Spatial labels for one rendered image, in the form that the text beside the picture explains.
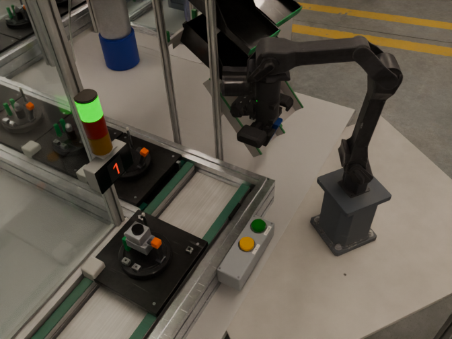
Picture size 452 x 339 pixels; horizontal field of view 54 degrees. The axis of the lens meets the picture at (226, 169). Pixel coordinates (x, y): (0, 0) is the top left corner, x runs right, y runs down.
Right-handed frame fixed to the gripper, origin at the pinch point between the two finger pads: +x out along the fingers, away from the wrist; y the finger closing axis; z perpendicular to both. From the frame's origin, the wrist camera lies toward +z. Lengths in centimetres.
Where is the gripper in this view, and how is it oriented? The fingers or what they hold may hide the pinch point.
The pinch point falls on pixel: (265, 134)
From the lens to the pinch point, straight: 109.3
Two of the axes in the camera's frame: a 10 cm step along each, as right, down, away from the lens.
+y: -5.0, 6.3, -6.0
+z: -8.6, -3.4, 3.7
